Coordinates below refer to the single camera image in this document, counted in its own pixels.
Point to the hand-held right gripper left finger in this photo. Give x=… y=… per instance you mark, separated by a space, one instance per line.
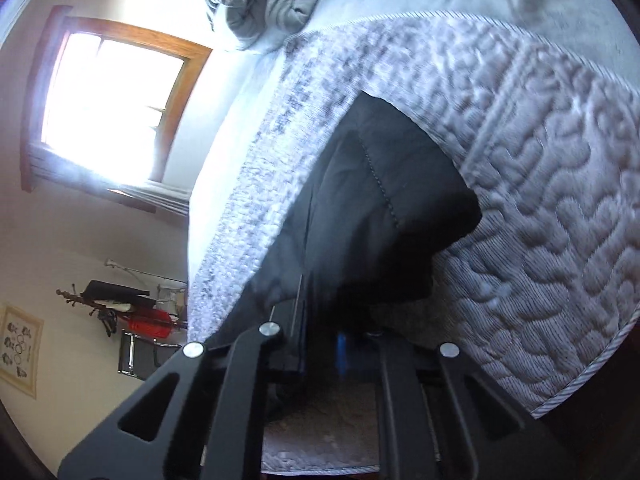
x=290 y=340

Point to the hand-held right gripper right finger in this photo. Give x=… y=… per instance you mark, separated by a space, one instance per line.
x=344 y=355

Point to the black jacket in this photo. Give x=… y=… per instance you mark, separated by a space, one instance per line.
x=390 y=200

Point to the striped bag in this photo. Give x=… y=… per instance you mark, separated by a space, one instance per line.
x=170 y=297

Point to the red garment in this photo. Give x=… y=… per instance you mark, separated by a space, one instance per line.
x=150 y=325

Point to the dark green hanging garment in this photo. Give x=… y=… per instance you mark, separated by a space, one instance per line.
x=109 y=324

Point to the black garment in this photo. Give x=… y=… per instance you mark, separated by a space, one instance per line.
x=110 y=290

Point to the white metal rod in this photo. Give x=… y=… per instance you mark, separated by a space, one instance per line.
x=109 y=262

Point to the wooden coat rack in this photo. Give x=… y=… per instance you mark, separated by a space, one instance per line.
x=75 y=297

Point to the grey window blind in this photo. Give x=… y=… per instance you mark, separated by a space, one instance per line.
x=100 y=180

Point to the white quilted bedspread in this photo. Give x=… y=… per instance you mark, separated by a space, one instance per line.
x=550 y=160

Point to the wooden framed window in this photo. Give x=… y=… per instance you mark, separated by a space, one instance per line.
x=110 y=100

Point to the grey duvet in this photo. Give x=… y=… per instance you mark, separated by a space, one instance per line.
x=270 y=5

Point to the black metal frame chair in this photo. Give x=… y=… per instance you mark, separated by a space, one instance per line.
x=140 y=355

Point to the wall poster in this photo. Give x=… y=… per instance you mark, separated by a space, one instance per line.
x=20 y=350

